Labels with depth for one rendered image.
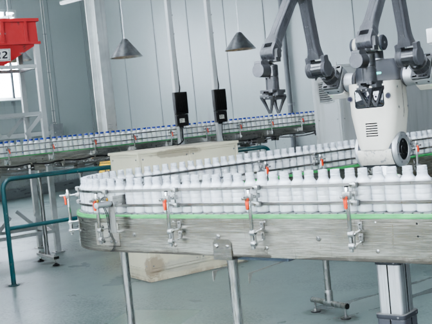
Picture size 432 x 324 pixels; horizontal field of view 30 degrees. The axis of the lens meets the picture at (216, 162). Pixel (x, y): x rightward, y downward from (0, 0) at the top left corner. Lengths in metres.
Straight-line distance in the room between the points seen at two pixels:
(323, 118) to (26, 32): 3.63
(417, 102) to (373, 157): 6.42
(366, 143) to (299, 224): 0.67
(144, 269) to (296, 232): 4.30
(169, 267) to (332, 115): 2.97
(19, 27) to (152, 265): 3.76
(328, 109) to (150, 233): 5.88
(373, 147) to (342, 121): 5.55
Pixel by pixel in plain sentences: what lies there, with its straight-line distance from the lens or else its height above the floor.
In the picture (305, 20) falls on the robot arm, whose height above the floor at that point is 1.81.
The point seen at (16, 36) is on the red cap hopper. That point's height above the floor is 2.59.
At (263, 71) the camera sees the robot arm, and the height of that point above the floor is 1.58.
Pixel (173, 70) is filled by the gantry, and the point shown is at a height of 2.02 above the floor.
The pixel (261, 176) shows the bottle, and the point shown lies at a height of 1.15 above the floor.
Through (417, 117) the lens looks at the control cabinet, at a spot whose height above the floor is 1.18.
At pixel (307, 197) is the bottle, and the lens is 3.17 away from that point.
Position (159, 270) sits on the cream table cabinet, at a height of 0.09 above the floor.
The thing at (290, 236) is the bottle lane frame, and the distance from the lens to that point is 3.22.
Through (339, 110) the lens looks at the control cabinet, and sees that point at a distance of 9.22.
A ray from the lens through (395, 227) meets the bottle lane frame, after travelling 2.98.
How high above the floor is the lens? 1.40
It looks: 3 degrees down
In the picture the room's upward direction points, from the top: 6 degrees counter-clockwise
